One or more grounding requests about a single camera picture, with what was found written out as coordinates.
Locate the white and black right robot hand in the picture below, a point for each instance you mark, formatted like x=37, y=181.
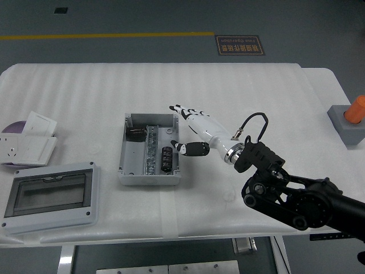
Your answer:
x=204, y=129

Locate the black cylindrical battery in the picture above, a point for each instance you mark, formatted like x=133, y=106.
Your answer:
x=167, y=158

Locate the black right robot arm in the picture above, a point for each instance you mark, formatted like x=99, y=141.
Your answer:
x=291, y=188

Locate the grey open junction box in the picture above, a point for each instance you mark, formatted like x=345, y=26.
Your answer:
x=150, y=149

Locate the white foam mat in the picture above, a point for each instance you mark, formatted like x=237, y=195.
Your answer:
x=159, y=142

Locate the floor sign with orange text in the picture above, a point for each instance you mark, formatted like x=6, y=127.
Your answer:
x=239, y=45

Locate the grey block base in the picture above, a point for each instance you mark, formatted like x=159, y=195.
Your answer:
x=348, y=125

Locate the orange cylinder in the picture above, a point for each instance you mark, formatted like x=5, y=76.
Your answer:
x=355, y=109

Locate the white rectangular plate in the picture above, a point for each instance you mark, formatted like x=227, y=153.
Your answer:
x=40, y=123

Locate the black control panel strip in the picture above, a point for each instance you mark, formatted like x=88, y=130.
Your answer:
x=332, y=236

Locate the grey cover with transparent window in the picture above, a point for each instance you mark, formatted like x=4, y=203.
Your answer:
x=50, y=198

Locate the black floor hatch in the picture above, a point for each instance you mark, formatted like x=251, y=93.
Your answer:
x=60, y=11

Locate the purple round disc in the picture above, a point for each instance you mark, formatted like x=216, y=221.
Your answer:
x=14, y=128

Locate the metal bracket under table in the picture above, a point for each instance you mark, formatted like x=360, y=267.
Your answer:
x=244, y=245

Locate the metal base plate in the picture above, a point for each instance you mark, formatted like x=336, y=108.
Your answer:
x=168, y=269

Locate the white table frame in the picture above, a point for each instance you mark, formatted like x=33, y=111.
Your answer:
x=280, y=254

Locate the white wall switch panel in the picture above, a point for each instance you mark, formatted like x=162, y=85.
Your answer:
x=35, y=149

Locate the white wall socket panel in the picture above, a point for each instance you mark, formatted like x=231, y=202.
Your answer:
x=10, y=147

